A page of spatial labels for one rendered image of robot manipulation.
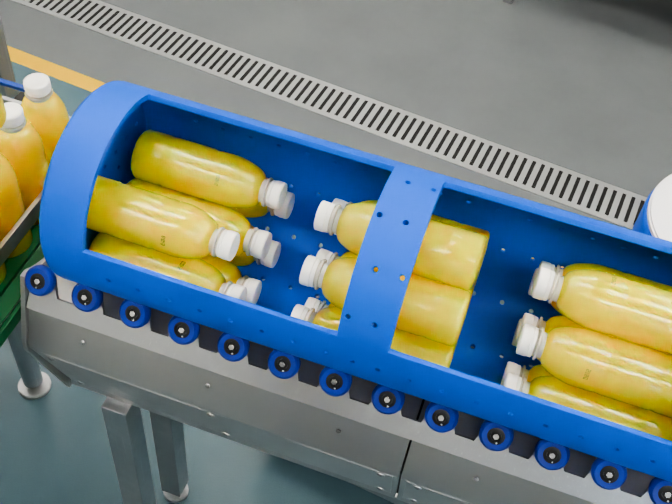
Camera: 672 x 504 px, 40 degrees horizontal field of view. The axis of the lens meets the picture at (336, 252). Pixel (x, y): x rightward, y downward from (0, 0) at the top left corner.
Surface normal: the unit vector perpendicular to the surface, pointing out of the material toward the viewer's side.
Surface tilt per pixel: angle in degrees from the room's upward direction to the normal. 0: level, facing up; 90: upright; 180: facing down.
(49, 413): 0
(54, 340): 70
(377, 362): 90
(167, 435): 90
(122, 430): 90
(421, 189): 10
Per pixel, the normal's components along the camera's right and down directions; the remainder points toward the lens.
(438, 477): -0.29, 0.44
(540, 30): 0.07, -0.65
